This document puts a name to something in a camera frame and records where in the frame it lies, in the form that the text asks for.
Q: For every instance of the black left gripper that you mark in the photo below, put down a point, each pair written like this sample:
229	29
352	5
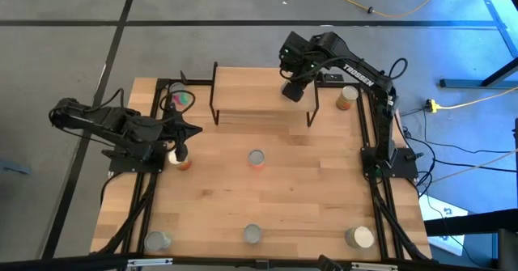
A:
174	128

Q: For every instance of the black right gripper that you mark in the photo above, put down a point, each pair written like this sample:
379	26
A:
295	70

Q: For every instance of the pink green label can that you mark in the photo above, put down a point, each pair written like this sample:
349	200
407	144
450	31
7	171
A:
184	98

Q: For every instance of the tan can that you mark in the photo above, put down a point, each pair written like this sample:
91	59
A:
185	166

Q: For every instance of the orange green beans can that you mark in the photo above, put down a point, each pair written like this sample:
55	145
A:
347	99

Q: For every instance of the red orange label can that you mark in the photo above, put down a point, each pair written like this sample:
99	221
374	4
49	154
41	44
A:
256	157

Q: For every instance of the grey label can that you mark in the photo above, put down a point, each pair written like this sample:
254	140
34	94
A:
155	241

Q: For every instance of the yellow black beans can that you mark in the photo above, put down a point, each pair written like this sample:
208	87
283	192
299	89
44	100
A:
252	234

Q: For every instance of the blue yellow gradient can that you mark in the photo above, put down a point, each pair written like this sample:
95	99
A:
360	237

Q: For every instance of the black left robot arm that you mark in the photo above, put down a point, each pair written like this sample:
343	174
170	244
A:
117	121

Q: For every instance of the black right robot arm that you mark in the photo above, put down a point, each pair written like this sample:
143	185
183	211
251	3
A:
364	79

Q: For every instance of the blue floor tape piece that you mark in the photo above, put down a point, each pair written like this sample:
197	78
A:
14	168

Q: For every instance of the long black rig beam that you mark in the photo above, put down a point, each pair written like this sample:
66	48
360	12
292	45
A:
60	263

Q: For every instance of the white paper sheet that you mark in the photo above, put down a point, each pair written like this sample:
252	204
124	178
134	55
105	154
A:
435	206

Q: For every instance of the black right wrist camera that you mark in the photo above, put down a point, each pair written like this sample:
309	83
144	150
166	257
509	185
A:
292	92

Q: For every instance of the black frame bracket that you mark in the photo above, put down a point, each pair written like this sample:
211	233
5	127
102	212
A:
336	78
184	78

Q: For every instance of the wooden shelf black frame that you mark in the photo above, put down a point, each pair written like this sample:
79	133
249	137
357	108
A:
251	89

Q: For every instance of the black aluminium table frame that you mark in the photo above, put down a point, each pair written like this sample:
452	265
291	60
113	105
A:
198	81

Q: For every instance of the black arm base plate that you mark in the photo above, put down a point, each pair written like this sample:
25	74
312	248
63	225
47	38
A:
121	166
404	169

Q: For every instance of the silver mounting bracket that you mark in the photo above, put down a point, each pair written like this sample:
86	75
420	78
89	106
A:
372	267
149	262

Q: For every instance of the grey rig post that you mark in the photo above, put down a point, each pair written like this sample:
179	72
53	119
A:
508	251

